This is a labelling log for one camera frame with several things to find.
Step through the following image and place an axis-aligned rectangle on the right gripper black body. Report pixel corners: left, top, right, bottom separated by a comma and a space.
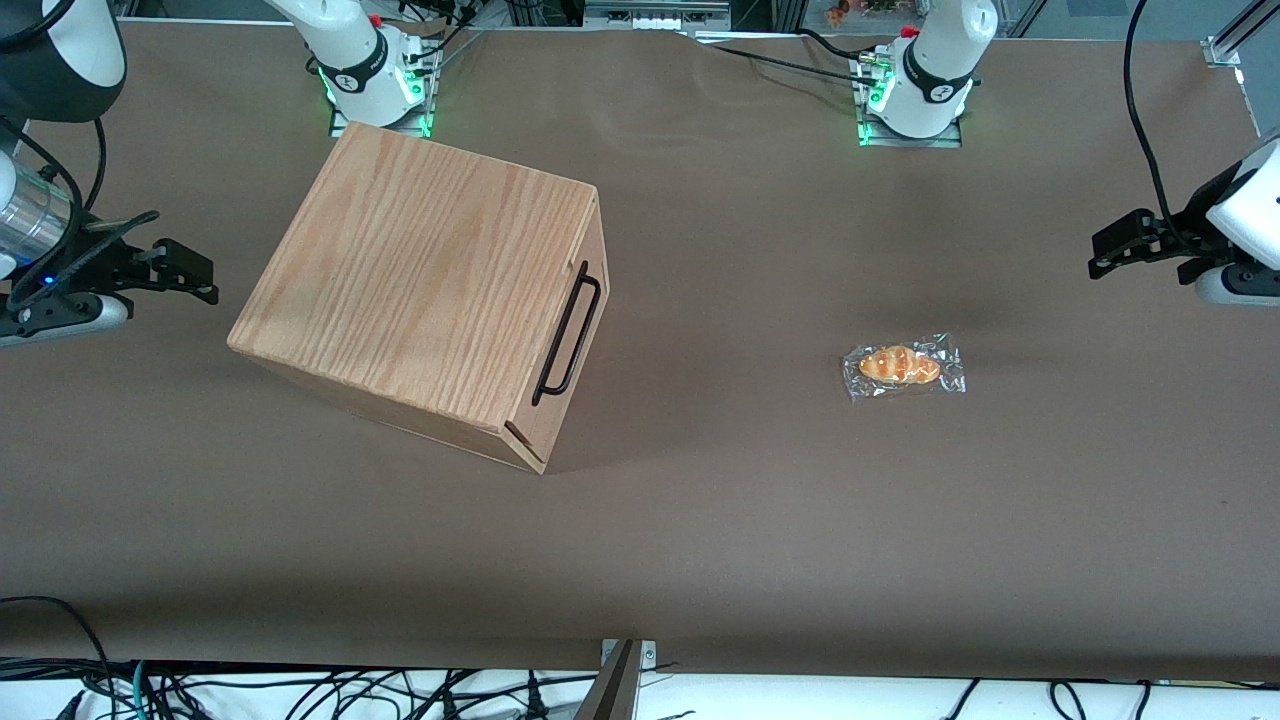
8, 238, 157, 313

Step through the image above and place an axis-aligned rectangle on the wooden drawer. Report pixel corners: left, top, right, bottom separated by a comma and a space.
506, 190, 611, 475

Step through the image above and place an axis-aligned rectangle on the black metal drawer handle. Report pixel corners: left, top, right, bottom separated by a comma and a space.
531, 262, 603, 407

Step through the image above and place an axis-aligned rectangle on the wooden drawer cabinet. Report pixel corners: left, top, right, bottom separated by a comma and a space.
227, 120, 611, 476

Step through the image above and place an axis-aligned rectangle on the aluminium corner profile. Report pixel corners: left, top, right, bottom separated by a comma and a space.
1202, 0, 1280, 69

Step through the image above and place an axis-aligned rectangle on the bread in clear wrapper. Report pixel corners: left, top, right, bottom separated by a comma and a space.
842, 333, 968, 403

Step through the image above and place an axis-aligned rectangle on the grey metal equipment box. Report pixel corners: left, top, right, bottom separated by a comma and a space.
583, 0, 733, 32

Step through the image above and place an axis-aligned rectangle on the dark slanted metal bar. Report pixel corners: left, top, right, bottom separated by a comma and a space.
573, 640, 643, 720

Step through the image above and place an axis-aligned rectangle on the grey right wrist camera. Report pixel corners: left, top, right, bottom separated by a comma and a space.
0, 295, 133, 349

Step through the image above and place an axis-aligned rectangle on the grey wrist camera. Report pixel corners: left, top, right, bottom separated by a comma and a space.
0, 295, 133, 349
1194, 262, 1280, 308

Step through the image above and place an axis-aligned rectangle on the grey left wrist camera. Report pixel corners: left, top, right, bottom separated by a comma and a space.
1194, 262, 1280, 308

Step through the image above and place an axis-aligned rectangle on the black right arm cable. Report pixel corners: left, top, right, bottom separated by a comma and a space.
0, 116, 163, 301

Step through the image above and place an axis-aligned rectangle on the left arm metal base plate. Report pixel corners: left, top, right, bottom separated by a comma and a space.
853, 52, 966, 149

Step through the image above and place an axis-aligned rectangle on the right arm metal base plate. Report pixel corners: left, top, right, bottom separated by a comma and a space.
328, 38, 443, 138

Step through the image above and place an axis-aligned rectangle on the looped black floor cable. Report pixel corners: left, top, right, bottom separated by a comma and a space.
0, 596, 116, 720

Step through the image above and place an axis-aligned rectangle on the long black table cable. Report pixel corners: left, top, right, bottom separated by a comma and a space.
690, 28, 873, 77

